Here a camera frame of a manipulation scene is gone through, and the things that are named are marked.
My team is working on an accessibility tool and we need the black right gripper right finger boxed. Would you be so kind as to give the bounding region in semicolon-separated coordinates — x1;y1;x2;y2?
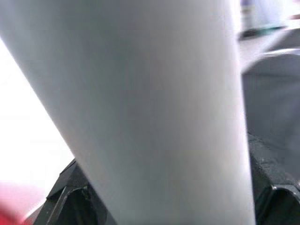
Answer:
247;133;300;225

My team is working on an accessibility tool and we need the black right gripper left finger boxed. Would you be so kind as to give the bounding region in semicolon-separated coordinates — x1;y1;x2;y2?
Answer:
23;159;115;225

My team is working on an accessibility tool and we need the white plastic table leg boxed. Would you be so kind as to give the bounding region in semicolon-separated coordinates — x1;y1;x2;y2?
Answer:
0;0;257;225

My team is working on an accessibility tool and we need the red plastic stool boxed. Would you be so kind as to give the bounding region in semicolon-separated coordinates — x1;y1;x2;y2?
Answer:
0;180;47;225

